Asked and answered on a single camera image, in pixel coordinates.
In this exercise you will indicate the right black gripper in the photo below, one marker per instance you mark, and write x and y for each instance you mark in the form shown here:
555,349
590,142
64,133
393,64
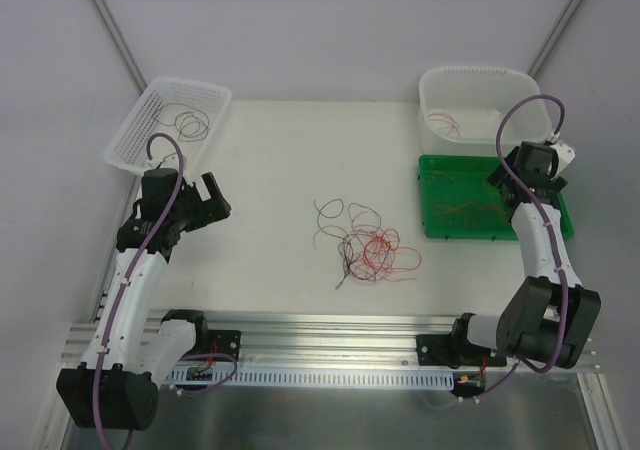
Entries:
558,182

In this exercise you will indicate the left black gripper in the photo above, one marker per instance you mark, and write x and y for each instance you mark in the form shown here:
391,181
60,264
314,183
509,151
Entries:
201,208

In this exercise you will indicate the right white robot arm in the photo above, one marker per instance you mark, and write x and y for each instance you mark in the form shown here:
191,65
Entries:
549,319

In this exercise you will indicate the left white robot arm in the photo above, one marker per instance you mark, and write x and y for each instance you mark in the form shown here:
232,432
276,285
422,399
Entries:
117,381

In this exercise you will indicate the green plastic tray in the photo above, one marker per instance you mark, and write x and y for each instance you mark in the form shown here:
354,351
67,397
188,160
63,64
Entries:
458,203

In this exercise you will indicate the white plastic tub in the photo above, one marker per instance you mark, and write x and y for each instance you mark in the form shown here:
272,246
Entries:
461,107

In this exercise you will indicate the white perforated plastic basket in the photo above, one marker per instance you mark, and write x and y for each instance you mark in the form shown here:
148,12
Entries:
191,112

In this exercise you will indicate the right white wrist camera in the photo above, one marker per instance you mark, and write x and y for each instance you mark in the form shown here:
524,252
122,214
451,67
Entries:
563,156

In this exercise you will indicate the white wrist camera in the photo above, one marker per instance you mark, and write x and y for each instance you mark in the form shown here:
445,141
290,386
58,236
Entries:
563,156
171,161

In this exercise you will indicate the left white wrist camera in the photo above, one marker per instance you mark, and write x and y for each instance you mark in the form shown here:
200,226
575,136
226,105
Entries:
171,161

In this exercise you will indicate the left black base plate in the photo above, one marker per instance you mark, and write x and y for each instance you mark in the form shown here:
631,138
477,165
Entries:
227,342

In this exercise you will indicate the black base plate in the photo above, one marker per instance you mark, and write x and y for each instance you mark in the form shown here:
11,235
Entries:
227,342
444,350

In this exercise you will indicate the aluminium mounting rail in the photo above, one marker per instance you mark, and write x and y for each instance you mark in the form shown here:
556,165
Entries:
328,341

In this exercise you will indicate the white slotted cable duct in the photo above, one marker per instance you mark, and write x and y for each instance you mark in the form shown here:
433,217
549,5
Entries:
406,379

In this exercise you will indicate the right aluminium frame post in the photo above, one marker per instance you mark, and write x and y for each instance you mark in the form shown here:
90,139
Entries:
554,38

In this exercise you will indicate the aluminium frame post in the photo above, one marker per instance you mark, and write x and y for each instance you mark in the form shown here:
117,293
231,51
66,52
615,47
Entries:
120,44
554,38

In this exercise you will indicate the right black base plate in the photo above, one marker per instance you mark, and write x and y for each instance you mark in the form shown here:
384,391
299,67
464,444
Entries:
444,350

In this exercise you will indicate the left aluminium frame post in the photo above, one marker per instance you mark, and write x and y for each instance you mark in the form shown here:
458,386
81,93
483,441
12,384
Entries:
120,44

